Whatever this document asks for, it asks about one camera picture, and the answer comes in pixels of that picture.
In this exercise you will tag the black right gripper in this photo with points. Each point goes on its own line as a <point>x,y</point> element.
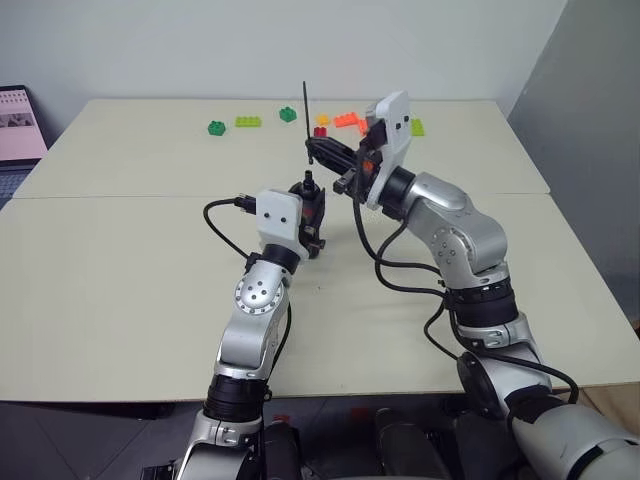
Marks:
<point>361,183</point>

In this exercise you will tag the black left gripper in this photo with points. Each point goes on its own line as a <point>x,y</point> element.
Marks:
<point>313,226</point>

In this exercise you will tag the long dark metal bit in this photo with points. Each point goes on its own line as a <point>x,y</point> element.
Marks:
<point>305,110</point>

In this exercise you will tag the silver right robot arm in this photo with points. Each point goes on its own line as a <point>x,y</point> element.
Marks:
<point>465,235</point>

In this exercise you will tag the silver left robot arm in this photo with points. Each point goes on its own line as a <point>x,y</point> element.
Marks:
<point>257,295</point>

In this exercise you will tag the red toy brick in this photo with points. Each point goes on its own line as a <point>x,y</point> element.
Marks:
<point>320,132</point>

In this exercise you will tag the long orange toy brick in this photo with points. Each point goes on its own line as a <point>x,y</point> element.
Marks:
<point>345,120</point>

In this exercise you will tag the yellow toy brick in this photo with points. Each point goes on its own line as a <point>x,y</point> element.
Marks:
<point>322,119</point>

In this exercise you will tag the dark green toy brick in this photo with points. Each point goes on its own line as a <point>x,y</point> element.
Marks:
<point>217,128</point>
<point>288,114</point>

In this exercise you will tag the long lime toy brick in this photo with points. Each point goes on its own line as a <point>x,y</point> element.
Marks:
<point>248,121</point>

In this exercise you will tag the small dark rounded shape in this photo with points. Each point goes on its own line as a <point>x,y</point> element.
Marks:
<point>282,450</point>

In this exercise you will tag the large dark rounded shape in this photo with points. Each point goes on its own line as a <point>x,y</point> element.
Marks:
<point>410,445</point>

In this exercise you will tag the open laptop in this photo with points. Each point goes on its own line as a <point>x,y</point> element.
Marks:
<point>20,125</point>

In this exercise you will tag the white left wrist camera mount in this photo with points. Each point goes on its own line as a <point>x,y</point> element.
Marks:
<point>279,215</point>

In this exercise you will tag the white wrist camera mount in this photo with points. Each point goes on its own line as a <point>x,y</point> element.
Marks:
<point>279,215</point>
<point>395,135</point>

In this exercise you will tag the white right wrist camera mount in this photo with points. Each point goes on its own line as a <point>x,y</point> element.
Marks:
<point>395,135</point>

